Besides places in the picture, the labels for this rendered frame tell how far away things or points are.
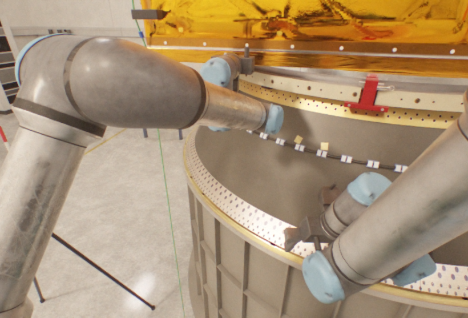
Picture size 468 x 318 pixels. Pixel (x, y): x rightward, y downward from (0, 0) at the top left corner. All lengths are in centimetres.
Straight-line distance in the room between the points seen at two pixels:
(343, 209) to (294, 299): 70
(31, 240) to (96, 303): 203
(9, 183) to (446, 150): 48
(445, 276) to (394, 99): 56
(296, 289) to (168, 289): 140
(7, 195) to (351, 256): 45
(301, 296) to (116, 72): 104
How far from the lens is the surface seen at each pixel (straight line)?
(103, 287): 253
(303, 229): 67
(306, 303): 120
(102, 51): 35
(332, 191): 68
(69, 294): 260
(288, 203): 99
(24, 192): 43
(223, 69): 66
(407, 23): 95
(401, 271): 53
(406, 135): 98
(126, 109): 34
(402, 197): 31
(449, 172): 28
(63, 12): 876
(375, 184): 54
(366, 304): 113
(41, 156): 42
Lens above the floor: 189
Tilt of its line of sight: 28 degrees down
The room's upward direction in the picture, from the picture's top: 1 degrees clockwise
